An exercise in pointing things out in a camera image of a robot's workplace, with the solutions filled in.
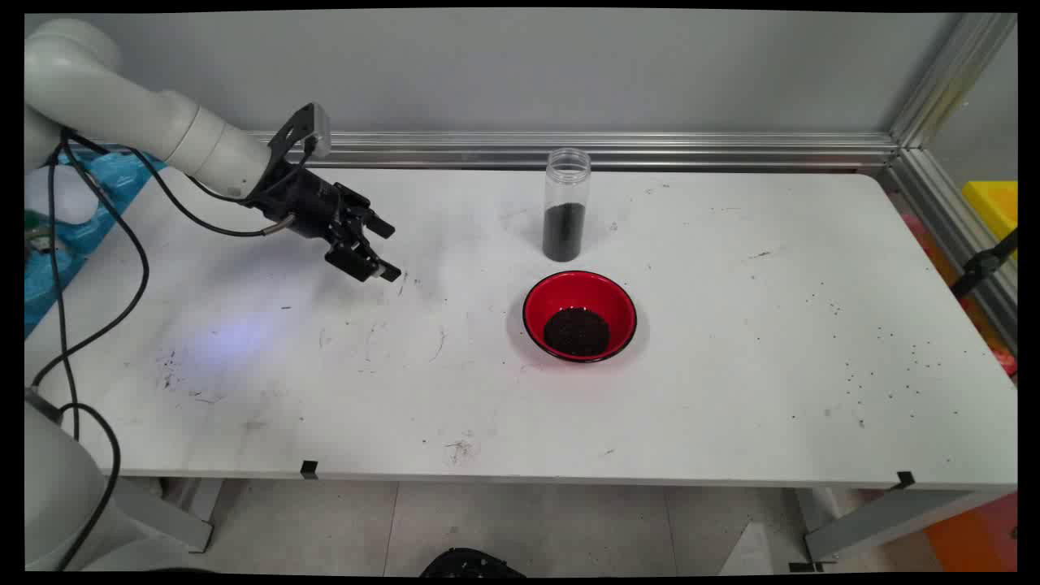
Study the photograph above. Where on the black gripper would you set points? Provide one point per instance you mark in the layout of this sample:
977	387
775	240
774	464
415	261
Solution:
301	199

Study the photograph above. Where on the clear plastic jar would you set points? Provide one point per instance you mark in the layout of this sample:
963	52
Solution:
567	179

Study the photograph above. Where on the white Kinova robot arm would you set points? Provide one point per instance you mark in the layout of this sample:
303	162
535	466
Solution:
122	106

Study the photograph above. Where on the red bowl with black rim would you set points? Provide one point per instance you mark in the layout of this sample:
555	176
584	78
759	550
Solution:
552	292

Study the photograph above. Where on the small black tape marker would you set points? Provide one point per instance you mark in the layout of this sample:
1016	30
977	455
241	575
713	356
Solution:
904	480
309	470

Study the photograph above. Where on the blue plastic bag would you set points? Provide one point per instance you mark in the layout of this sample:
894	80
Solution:
89	236

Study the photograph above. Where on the white rounded object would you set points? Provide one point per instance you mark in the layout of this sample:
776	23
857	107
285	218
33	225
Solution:
61	199

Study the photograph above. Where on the small green white packet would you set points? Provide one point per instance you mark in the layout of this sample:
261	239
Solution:
36	236

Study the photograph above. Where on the grey metal table leg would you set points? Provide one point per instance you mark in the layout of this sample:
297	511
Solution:
175	512
894	516

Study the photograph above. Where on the black round floor object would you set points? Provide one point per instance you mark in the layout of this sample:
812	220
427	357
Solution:
471	563

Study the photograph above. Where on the yellow plastic box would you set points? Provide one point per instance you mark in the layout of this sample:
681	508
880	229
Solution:
995	203

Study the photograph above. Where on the orange plastic box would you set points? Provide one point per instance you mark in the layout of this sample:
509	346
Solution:
975	536

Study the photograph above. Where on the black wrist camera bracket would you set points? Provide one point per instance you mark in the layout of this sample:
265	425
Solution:
296	130

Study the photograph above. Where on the long horizontal aluminium frame rail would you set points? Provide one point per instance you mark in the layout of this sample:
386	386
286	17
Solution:
650	150

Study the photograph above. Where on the short aluminium frame rail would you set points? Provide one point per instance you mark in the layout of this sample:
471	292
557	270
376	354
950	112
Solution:
942	219

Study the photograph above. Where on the upright aluminium frame post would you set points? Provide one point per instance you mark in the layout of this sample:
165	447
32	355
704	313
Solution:
951	77

